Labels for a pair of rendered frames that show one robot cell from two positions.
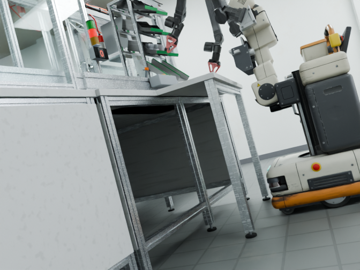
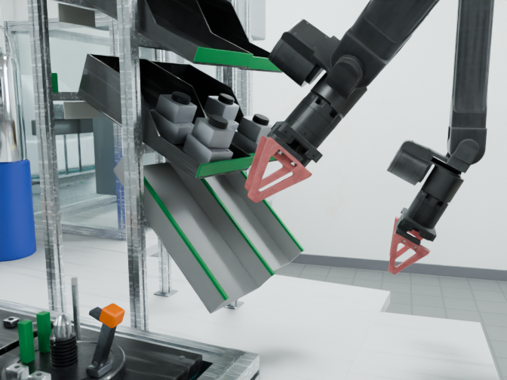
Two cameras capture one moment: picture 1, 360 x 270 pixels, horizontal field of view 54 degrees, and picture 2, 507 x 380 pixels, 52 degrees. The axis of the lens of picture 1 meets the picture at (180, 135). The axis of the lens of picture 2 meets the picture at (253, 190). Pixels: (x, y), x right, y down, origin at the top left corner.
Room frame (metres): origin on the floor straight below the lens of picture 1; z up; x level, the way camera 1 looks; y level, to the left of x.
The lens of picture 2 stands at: (1.67, -0.03, 1.30)
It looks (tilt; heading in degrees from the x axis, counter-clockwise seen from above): 10 degrees down; 357
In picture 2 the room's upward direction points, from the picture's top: straight up
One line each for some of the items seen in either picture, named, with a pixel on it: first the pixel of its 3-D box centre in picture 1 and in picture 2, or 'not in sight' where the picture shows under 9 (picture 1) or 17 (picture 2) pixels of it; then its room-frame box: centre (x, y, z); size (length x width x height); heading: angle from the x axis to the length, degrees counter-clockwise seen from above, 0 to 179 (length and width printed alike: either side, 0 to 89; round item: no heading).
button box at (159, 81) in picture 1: (163, 81); not in sight; (2.09, 0.01, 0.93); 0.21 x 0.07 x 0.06; 153
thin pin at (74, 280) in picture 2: not in sight; (75, 308); (2.32, 0.16, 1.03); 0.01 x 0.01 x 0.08
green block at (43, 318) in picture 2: not in sight; (44, 332); (2.29, 0.20, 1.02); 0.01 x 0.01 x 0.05; 63
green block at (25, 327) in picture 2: not in sight; (26, 341); (2.27, 0.21, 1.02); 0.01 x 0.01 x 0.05; 63
